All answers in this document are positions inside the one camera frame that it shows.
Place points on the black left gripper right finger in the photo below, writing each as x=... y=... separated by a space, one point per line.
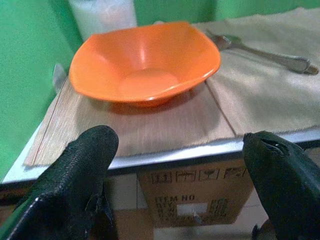
x=280 y=175

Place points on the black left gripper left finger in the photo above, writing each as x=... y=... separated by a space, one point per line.
x=72 y=172

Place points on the beige woven placemat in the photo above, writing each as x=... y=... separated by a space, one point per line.
x=140 y=125

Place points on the brown printed cardboard box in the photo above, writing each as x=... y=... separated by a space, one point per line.
x=197 y=195

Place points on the beige cloth napkin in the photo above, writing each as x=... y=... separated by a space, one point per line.
x=265 y=82

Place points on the silver metal knife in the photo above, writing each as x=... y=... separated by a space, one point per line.
x=58 y=77

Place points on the silver metal fork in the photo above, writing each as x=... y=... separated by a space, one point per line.
x=262 y=53

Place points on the orange square plastic bowl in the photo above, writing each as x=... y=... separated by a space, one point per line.
x=147 y=62

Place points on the white translucent plastic container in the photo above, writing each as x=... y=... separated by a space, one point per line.
x=102 y=17

